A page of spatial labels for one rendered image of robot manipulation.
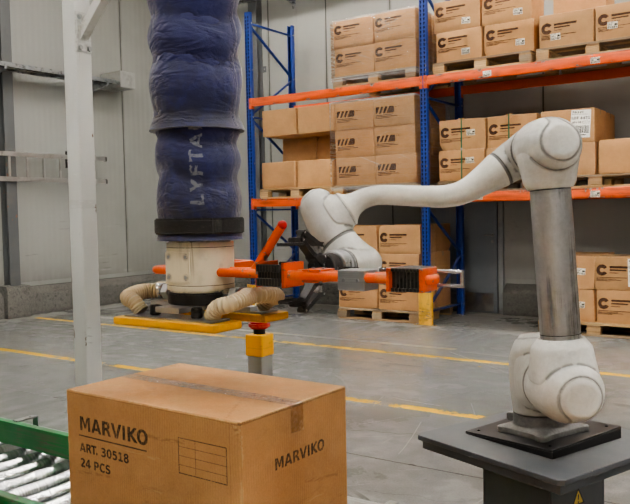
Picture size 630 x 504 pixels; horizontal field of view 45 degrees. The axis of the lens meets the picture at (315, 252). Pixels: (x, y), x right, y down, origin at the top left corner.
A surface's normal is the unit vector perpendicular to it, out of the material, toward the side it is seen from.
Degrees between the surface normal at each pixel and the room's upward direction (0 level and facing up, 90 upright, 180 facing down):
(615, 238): 90
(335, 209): 69
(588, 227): 90
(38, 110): 90
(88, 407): 90
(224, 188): 75
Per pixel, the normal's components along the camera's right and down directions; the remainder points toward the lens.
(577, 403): 0.05, 0.12
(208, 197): 0.30, -0.15
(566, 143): 0.02, -0.09
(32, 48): 0.82, 0.01
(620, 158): -0.56, 0.04
